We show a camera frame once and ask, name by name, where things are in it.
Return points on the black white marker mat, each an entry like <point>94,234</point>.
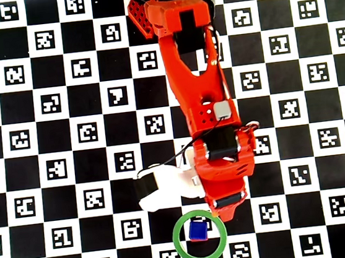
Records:
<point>41,181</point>

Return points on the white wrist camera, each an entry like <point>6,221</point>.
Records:
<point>172,185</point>

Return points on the small grey box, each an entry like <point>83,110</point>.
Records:
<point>222,110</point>

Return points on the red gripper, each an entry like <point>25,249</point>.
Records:
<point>227,201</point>

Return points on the red robot arm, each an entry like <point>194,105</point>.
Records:
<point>193,92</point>

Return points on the blue cube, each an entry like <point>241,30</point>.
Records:
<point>197,229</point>

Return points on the red robot base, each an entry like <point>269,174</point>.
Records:
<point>139,17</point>

